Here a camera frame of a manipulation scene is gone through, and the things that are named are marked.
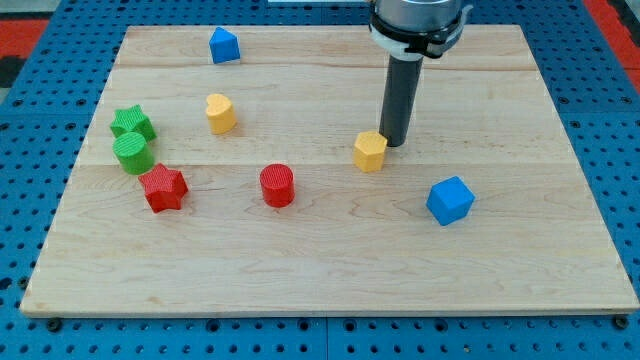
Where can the blue triangle block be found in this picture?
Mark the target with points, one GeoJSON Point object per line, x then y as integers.
{"type": "Point", "coordinates": [224, 46]}

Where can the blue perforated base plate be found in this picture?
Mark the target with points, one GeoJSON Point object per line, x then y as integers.
{"type": "Point", "coordinates": [47, 111]}

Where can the green star block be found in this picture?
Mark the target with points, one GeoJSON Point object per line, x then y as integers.
{"type": "Point", "coordinates": [132, 119]}

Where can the wooden board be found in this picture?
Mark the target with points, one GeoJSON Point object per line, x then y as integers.
{"type": "Point", "coordinates": [351, 243]}

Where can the red star block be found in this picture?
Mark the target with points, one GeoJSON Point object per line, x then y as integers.
{"type": "Point", "coordinates": [164, 188]}

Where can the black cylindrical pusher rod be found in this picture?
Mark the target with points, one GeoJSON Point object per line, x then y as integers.
{"type": "Point", "coordinates": [399, 94]}

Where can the yellow heart block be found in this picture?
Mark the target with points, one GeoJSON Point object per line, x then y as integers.
{"type": "Point", "coordinates": [220, 113]}

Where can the yellow hexagon block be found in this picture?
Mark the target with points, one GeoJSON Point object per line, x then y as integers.
{"type": "Point", "coordinates": [369, 151]}

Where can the red cylinder block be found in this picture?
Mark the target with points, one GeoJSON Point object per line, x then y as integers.
{"type": "Point", "coordinates": [277, 185]}

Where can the green cylinder block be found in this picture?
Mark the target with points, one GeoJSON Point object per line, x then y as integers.
{"type": "Point", "coordinates": [133, 153]}

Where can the blue cube block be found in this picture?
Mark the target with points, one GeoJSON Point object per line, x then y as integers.
{"type": "Point", "coordinates": [449, 200]}

